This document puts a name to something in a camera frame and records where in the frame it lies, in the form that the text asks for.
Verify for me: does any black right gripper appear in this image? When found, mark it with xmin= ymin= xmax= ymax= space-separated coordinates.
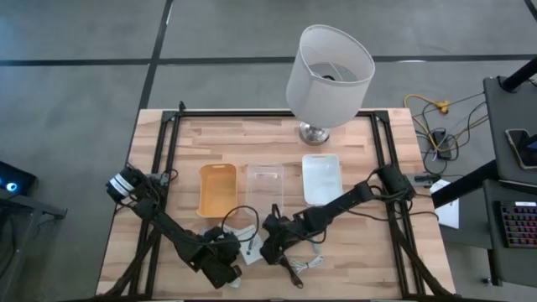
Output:
xmin=258 ymin=211 xmax=306 ymax=266

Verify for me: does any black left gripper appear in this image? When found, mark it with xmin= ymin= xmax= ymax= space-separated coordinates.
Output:
xmin=201 ymin=229 xmax=243 ymax=290

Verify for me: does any white packet with black part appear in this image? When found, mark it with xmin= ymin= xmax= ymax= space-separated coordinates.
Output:
xmin=228 ymin=224 xmax=265 ymax=266

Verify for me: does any white cable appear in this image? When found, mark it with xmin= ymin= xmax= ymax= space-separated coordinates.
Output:
xmin=288 ymin=242 xmax=325 ymax=274

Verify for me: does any clear plastic bin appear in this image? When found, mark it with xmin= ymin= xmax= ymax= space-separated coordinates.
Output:
xmin=245 ymin=163 xmax=285 ymax=217

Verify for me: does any orange plastic bin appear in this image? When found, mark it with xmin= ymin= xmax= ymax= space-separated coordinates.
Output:
xmin=196 ymin=162 xmax=239 ymax=219

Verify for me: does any white plastic bin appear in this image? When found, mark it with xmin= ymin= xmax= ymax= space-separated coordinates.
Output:
xmin=301 ymin=153 xmax=344 ymax=206

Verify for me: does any white paper sheet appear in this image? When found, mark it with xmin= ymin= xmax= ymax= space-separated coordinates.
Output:
xmin=429 ymin=179 xmax=461 ymax=230

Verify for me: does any table lamp with white shade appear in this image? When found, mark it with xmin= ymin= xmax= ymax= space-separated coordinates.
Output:
xmin=285 ymin=23 xmax=377 ymax=147

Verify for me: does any black power adapter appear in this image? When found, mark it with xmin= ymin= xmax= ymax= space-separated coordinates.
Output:
xmin=431 ymin=129 xmax=453 ymax=160

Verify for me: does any black diagonal desk leg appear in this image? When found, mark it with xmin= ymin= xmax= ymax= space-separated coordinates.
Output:
xmin=431 ymin=159 xmax=500 ymax=210

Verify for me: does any black device with blue light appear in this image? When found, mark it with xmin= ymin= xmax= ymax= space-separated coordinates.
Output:
xmin=0 ymin=160 xmax=39 ymax=196

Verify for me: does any backlit keyboard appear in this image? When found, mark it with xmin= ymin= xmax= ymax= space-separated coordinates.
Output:
xmin=498 ymin=200 xmax=537 ymax=249

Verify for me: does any grey desk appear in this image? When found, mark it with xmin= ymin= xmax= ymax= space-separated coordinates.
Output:
xmin=482 ymin=75 xmax=537 ymax=188

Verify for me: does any smartphone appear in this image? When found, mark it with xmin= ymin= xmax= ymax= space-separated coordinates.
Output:
xmin=504 ymin=128 xmax=537 ymax=170

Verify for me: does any black looped wrist camera cable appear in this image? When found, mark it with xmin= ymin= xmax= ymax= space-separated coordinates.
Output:
xmin=220 ymin=205 xmax=261 ymax=241

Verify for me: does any black aluminium extrusion frame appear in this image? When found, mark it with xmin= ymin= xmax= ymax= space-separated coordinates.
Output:
xmin=100 ymin=100 xmax=458 ymax=299

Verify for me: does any grey metal bracket plate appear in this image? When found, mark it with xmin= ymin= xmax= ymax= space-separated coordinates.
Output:
xmin=409 ymin=172 xmax=442 ymax=188

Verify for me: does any yellow cable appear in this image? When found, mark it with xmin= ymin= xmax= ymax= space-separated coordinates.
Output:
xmin=403 ymin=93 xmax=490 ymax=153

